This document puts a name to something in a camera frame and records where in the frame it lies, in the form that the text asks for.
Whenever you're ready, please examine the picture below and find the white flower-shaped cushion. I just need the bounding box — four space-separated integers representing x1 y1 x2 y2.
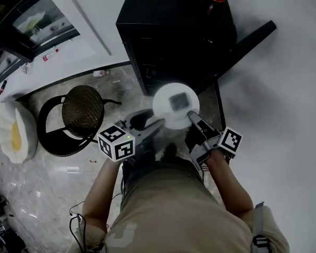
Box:
0 100 39 164

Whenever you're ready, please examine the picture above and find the black mini fridge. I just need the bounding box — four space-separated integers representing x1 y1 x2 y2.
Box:
115 0 277 96

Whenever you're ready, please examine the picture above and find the person's left forearm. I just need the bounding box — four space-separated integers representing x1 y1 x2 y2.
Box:
82 158 124 233

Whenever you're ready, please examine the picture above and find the clear bottle red label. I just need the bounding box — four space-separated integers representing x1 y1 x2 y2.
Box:
93 69 111 78

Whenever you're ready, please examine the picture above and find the person's right forearm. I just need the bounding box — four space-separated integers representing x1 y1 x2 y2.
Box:
205 149 254 218

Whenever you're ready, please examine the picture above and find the white round plate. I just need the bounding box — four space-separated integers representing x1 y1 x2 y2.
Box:
152 82 201 130

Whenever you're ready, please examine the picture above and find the grey shoulder strap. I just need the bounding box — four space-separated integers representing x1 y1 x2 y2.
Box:
251 201 273 253

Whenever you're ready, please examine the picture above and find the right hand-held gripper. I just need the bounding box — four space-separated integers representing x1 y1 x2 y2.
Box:
186 110 244 171

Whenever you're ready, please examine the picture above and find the dark block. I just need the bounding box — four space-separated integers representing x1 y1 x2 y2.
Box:
168 93 189 110

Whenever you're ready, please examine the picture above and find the black window frame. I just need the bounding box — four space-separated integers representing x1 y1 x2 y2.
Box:
0 0 81 92

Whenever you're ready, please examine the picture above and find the clear bottle red cap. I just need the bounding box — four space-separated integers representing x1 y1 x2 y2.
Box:
42 48 60 62

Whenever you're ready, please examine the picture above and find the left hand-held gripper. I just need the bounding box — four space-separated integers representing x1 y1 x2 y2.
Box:
97 108 166 163

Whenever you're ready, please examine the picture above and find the black body-worn cable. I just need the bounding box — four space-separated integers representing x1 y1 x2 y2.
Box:
69 212 106 253

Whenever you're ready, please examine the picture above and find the small clear cup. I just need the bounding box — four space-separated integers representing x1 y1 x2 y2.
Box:
21 62 34 75

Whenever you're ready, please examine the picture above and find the person's beige shirt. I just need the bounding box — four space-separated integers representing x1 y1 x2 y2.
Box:
68 164 291 253

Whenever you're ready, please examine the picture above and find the dark equipment pile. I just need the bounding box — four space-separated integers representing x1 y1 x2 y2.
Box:
0 193 24 253

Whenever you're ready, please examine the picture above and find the black wicker chair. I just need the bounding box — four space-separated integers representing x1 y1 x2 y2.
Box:
36 85 122 157

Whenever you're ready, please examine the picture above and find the person's black shoe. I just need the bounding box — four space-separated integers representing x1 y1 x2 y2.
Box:
163 142 178 162

